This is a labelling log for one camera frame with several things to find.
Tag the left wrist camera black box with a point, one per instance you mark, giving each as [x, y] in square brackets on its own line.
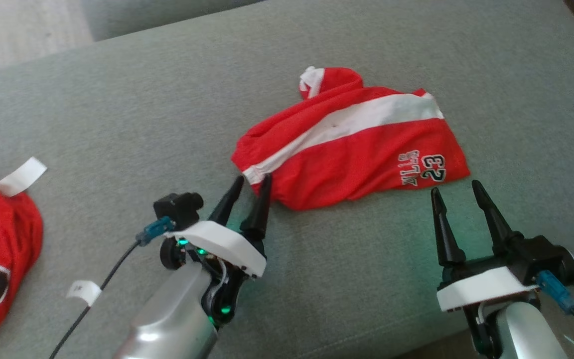
[178, 205]

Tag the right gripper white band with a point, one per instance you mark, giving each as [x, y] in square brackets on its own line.
[481, 286]

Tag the white paper tag strip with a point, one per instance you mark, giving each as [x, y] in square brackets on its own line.
[21, 176]

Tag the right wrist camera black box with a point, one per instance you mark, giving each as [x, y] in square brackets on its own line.
[541, 257]

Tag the grey-green fabric sofa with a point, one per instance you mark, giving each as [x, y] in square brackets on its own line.
[117, 124]

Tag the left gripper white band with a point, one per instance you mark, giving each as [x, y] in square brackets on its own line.
[222, 244]

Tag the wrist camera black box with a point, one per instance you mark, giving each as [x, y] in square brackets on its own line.
[541, 257]
[178, 205]

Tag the red Bulls 23 shorts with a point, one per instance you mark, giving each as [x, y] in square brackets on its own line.
[347, 164]

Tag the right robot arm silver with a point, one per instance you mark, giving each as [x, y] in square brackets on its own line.
[526, 331]

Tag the small white paper label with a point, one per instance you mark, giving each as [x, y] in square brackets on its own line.
[83, 292]

